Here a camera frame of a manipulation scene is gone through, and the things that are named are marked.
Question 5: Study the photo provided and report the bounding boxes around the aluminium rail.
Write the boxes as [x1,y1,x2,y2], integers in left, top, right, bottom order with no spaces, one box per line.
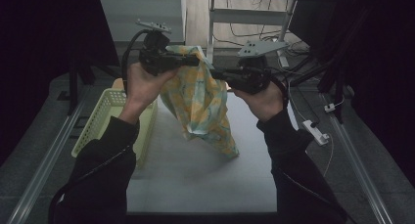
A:
[321,93,394,224]
[6,86,87,224]

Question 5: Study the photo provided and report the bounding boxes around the black stand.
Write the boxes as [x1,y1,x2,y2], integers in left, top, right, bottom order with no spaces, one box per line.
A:
[317,54,346,124]
[67,54,121,115]

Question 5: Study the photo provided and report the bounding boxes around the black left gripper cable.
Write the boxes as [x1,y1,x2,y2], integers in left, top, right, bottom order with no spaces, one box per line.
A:
[120,28,151,95]

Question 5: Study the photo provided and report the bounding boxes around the grey cabinet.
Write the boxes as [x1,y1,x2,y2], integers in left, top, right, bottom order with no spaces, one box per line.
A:
[98,0,187,43]

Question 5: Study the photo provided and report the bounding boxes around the person's left hand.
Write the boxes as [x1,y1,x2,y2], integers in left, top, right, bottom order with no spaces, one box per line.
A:
[118,61,179,124]

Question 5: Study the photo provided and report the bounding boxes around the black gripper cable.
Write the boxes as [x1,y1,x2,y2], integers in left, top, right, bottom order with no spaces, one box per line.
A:
[269,75,292,109]
[120,28,151,95]

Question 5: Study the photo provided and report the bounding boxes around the pale green plastic basket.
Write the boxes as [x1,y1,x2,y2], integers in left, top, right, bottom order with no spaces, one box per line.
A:
[71,88,159,169]

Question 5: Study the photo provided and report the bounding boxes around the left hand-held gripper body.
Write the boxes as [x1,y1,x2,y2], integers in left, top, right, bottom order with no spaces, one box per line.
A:
[135,19,180,76]

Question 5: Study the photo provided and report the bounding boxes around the thin white cable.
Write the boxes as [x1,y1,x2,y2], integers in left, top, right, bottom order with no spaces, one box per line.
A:
[321,134,336,178]

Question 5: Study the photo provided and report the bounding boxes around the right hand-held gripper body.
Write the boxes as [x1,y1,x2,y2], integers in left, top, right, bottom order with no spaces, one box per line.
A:
[233,40,290,95]

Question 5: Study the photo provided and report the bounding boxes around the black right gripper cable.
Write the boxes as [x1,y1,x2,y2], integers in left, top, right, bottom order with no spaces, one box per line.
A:
[269,75,292,109]

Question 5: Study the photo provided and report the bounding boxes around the white power strip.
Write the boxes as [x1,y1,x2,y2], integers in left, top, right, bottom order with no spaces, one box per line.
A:
[301,119,330,146]

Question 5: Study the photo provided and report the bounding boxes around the white desk frame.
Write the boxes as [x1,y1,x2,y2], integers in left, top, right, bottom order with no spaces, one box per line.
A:
[205,0,298,68]

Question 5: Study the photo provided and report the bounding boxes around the person's right hand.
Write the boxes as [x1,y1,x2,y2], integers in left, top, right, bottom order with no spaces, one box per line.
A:
[232,81,285,123]

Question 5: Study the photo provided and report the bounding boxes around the white table mat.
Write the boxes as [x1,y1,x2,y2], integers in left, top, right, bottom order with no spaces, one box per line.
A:
[125,90,300,213]

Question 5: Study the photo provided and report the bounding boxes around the orange patterned cloth bag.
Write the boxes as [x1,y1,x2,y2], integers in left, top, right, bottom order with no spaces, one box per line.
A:
[160,45,240,159]

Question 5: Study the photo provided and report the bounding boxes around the black floor cables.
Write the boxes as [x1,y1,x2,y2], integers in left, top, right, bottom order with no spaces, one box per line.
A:
[213,0,311,56]

